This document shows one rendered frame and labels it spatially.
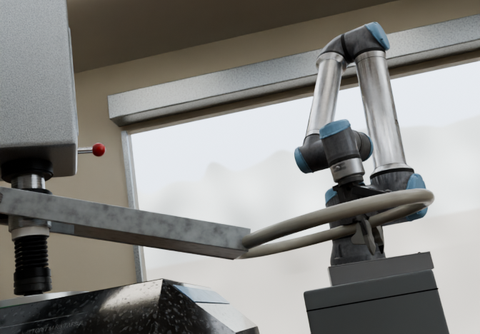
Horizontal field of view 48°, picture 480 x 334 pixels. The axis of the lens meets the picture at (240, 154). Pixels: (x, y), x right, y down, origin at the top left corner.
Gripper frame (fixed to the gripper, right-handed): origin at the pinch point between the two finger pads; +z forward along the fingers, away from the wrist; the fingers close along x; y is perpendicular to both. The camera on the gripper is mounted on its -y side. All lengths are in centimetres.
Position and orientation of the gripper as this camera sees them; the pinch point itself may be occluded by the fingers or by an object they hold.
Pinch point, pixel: (378, 248)
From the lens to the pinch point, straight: 148.7
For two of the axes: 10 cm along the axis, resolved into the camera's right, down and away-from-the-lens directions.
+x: -6.6, -0.6, -7.5
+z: 2.3, 9.3, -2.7
